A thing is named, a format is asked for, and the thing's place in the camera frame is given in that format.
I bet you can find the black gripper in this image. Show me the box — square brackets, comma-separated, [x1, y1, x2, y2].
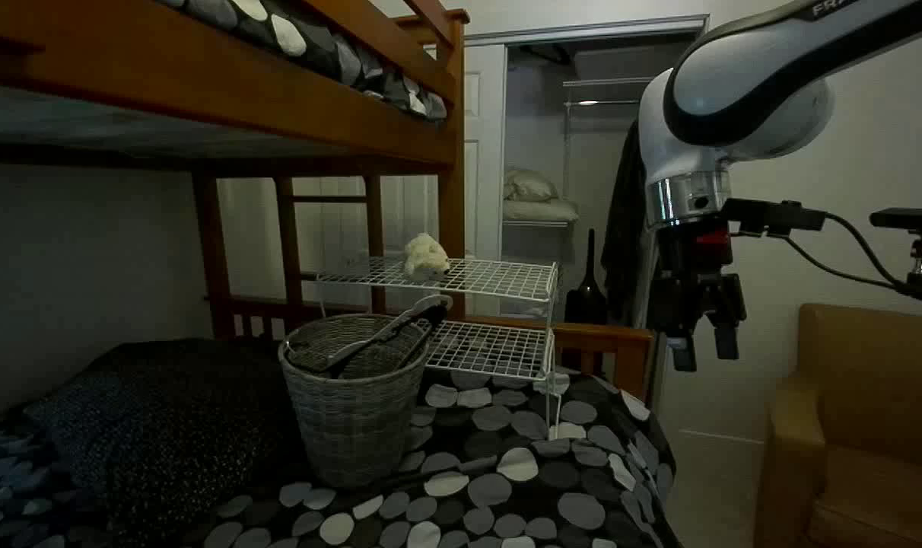
[649, 216, 747, 372]

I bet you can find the white teddy bear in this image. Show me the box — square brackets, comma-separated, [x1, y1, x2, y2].
[405, 232, 452, 278]

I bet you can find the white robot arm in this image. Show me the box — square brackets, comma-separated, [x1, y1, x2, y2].
[639, 0, 922, 372]

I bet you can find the dark hanging garment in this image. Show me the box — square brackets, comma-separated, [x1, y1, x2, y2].
[602, 125, 645, 325]

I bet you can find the black hanging brush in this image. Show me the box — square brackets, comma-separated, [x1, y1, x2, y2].
[567, 268, 609, 322]

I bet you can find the tan armchair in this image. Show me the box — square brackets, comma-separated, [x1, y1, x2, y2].
[753, 306, 922, 548]

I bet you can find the white folded bedding in closet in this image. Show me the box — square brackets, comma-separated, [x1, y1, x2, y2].
[503, 169, 578, 221]

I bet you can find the pebble pattern bedspread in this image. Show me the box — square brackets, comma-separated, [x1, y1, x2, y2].
[0, 379, 683, 548]

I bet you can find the grey woven basket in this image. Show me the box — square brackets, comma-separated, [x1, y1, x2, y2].
[277, 333, 425, 486]

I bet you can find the dark cloth in basket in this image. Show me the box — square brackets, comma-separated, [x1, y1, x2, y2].
[281, 296, 452, 379]

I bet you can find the upper bunk pebble mattress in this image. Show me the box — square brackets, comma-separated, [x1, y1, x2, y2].
[166, 0, 447, 122]

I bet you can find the dark speckled pillow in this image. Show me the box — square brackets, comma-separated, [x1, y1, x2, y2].
[26, 339, 298, 542]

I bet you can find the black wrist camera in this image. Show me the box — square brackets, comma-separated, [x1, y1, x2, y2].
[721, 199, 824, 238]

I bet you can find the white wire rack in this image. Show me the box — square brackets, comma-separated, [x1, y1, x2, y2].
[316, 256, 561, 387]

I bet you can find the black camera on stand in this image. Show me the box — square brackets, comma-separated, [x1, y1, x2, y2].
[871, 206, 922, 302]

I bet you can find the wooden bunk bed frame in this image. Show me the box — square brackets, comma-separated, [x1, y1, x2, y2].
[0, 0, 659, 404]

